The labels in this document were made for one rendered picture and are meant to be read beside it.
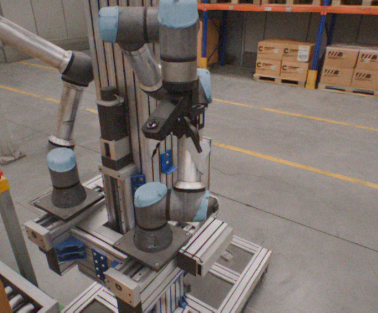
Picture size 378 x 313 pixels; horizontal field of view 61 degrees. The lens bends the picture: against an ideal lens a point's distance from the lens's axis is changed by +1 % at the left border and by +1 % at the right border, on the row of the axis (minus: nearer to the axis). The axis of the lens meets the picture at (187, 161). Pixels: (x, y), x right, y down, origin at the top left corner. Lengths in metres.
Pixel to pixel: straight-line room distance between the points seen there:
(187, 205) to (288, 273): 1.68
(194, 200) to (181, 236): 0.23
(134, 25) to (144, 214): 0.65
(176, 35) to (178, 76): 0.08
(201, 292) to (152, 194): 1.18
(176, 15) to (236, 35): 8.92
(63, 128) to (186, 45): 1.00
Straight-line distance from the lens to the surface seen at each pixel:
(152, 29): 0.75
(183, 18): 0.64
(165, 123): 0.63
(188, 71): 0.66
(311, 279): 2.70
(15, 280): 1.94
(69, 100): 1.51
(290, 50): 7.74
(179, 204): 1.11
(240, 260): 2.40
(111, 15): 0.77
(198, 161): 0.70
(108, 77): 1.30
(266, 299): 2.48
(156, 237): 1.20
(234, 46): 9.60
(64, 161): 1.44
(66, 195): 1.51
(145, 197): 1.11
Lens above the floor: 1.89
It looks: 28 degrees down
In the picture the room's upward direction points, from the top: straight up
